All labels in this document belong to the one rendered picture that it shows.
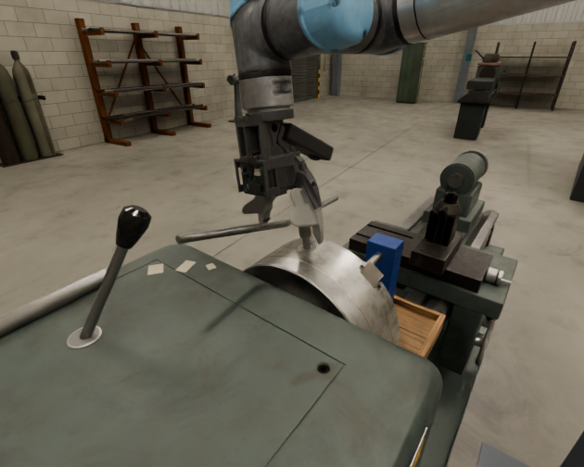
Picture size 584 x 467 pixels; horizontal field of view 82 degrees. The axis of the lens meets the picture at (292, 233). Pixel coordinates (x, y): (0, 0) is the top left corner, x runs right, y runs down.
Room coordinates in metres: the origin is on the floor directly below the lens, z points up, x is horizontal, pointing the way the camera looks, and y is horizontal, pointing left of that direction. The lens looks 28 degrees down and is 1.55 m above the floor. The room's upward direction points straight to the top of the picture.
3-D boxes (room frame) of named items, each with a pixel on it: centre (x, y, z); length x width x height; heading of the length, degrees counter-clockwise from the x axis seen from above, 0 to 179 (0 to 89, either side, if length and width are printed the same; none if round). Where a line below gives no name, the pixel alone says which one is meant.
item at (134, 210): (0.33, 0.17, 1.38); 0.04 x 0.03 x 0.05; 143
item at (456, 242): (0.94, -0.46, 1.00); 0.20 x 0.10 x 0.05; 143
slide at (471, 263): (1.00, -0.43, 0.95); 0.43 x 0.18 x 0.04; 53
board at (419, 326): (0.72, -0.20, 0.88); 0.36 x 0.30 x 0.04; 53
